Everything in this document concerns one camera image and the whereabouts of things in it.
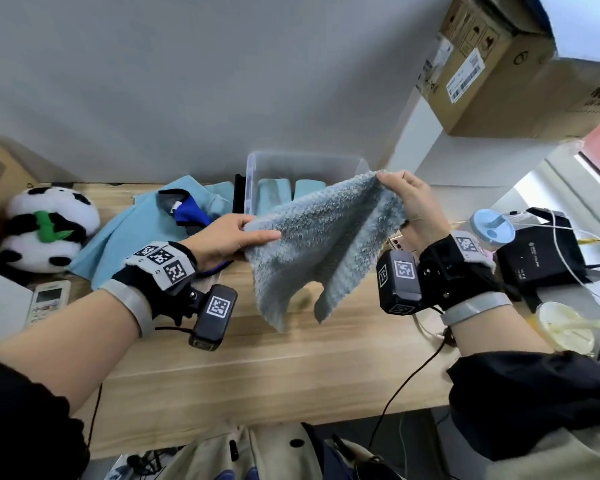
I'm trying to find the person's left hand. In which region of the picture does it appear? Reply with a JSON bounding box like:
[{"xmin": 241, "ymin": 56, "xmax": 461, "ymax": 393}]
[{"xmin": 179, "ymin": 213, "xmax": 283, "ymax": 273}]

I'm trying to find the person's right hand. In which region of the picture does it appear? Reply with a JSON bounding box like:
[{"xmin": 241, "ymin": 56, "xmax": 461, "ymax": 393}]
[{"xmin": 376, "ymin": 169, "xmax": 453, "ymax": 253}]

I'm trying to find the dark blue grey cloth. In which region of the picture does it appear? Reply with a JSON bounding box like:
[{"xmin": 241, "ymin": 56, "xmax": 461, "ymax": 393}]
[{"xmin": 157, "ymin": 188, "xmax": 233, "ymax": 275}]

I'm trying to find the light blue towel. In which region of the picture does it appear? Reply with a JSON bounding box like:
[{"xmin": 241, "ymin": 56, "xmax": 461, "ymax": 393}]
[
  {"xmin": 293, "ymin": 179, "xmax": 327, "ymax": 201},
  {"xmin": 255, "ymin": 178, "xmax": 293, "ymax": 217},
  {"xmin": 69, "ymin": 175, "xmax": 236, "ymax": 291}
]

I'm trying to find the grey striped towel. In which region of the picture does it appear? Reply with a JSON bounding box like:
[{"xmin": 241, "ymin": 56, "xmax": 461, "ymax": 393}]
[{"xmin": 243, "ymin": 169, "xmax": 409, "ymax": 335}]

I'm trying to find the clear plastic storage box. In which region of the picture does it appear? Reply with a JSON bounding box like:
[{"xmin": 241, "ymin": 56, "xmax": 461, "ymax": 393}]
[{"xmin": 232, "ymin": 151, "xmax": 371, "ymax": 218}]

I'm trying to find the person's left forearm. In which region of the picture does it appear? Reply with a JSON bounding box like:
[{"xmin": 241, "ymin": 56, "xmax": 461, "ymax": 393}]
[{"xmin": 0, "ymin": 289, "xmax": 143, "ymax": 415}]

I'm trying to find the person's right forearm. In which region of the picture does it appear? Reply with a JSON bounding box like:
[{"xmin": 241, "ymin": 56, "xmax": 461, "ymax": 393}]
[{"xmin": 449, "ymin": 307, "xmax": 553, "ymax": 358}]

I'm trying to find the black device box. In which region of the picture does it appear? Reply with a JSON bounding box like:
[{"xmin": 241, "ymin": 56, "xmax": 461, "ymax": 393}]
[{"xmin": 495, "ymin": 207, "xmax": 600, "ymax": 311}]

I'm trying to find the labelled brown cardboard box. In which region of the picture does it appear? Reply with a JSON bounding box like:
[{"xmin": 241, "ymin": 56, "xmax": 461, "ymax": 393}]
[{"xmin": 417, "ymin": 0, "xmax": 600, "ymax": 141}]

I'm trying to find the plain brown cardboard box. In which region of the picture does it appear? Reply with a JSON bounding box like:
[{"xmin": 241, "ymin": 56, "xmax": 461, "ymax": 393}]
[{"xmin": 0, "ymin": 128, "xmax": 39, "ymax": 243}]

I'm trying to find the white shelf unit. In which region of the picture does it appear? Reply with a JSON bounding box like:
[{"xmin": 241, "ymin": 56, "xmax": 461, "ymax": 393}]
[{"xmin": 385, "ymin": 92, "xmax": 566, "ymax": 221}]

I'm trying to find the black wrist brace with markers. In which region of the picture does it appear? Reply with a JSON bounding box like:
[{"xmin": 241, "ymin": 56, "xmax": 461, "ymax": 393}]
[
  {"xmin": 417, "ymin": 231, "xmax": 513, "ymax": 328},
  {"xmin": 99, "ymin": 241, "xmax": 199, "ymax": 338}
]

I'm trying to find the panda plush toy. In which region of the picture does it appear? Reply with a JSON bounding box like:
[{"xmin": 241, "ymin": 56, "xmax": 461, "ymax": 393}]
[{"xmin": 0, "ymin": 187, "xmax": 101, "ymax": 274}]

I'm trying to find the white remote control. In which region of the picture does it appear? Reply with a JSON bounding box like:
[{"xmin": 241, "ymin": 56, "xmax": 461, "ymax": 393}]
[{"xmin": 23, "ymin": 279, "xmax": 72, "ymax": 328}]

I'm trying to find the beige coat with black buttons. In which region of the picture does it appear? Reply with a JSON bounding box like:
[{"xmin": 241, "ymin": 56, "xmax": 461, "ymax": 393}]
[{"xmin": 157, "ymin": 422, "xmax": 600, "ymax": 480}]

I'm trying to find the white paper sheet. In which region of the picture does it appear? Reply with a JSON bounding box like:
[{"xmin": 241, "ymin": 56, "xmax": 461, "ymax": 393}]
[{"xmin": 0, "ymin": 264, "xmax": 33, "ymax": 351}]

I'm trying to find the tumbler with pink handle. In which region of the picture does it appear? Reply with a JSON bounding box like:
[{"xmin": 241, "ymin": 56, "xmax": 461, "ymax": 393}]
[{"xmin": 467, "ymin": 208, "xmax": 516, "ymax": 253}]

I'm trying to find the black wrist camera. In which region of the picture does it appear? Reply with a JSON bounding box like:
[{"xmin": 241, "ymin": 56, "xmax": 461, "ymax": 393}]
[
  {"xmin": 189, "ymin": 284, "xmax": 239, "ymax": 351},
  {"xmin": 376, "ymin": 249, "xmax": 423, "ymax": 315}
]

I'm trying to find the thin white cable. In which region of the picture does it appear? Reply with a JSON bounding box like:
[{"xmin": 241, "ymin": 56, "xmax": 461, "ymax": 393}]
[
  {"xmin": 397, "ymin": 414, "xmax": 409, "ymax": 480},
  {"xmin": 412, "ymin": 312, "xmax": 451, "ymax": 341},
  {"xmin": 509, "ymin": 209, "xmax": 600, "ymax": 305}
]

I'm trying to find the grey window frame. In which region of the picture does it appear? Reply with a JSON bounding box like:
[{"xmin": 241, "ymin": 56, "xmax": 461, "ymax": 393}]
[{"xmin": 545, "ymin": 139, "xmax": 600, "ymax": 221}]

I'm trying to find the thin black cable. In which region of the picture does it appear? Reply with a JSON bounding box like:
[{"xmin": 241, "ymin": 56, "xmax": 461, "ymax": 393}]
[
  {"xmin": 369, "ymin": 339, "xmax": 449, "ymax": 451},
  {"xmin": 85, "ymin": 384, "xmax": 181, "ymax": 478}
]

